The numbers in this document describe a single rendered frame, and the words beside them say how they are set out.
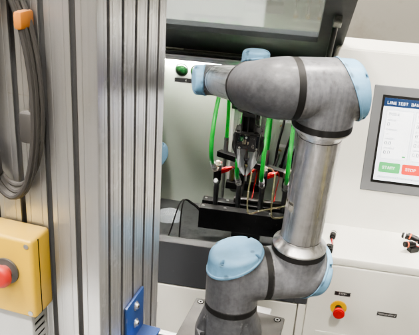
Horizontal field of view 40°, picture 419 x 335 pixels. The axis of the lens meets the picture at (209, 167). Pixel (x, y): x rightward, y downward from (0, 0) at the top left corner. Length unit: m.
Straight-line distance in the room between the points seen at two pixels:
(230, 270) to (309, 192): 0.23
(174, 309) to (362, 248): 0.65
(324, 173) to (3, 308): 0.62
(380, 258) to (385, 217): 0.21
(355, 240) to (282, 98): 1.00
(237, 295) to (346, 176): 0.87
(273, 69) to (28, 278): 0.53
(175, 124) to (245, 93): 1.25
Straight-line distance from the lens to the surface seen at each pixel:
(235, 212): 2.00
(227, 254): 1.21
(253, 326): 1.30
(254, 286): 1.22
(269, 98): 1.02
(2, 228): 0.89
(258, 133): 1.56
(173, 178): 2.36
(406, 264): 1.86
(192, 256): 1.87
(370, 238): 1.96
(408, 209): 2.03
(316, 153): 1.10
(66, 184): 0.84
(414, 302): 1.93
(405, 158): 2.00
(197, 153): 2.30
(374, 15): 3.48
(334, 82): 1.04
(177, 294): 1.96
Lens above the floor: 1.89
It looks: 23 degrees down
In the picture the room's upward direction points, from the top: 4 degrees clockwise
